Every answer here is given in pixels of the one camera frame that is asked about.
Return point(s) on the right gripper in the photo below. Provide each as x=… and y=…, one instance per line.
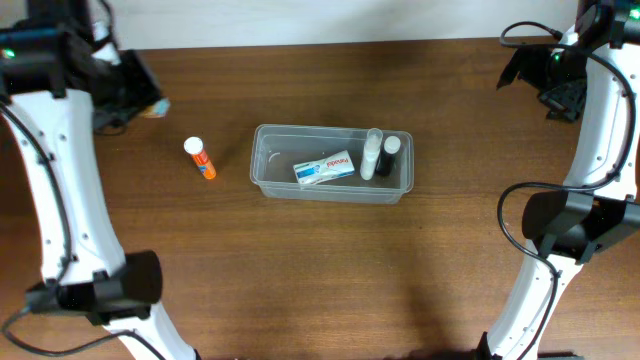
x=523, y=70

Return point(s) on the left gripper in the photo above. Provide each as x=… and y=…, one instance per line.
x=138, y=80

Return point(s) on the small gold-lid balm jar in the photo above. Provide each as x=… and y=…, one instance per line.
x=157, y=110

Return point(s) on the orange tablet tube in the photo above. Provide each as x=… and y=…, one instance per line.
x=194, y=146

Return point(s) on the white spray bottle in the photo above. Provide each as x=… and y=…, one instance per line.
x=370, y=155

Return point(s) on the dark bottle white cap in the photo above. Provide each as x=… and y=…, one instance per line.
x=386, y=160

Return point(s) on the white blue medicine box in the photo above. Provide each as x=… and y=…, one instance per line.
x=333, y=167

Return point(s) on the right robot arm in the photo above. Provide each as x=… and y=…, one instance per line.
x=589, y=74

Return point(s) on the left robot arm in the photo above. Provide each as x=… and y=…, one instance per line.
x=64, y=78

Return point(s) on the clear plastic container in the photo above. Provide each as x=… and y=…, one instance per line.
x=277, y=148

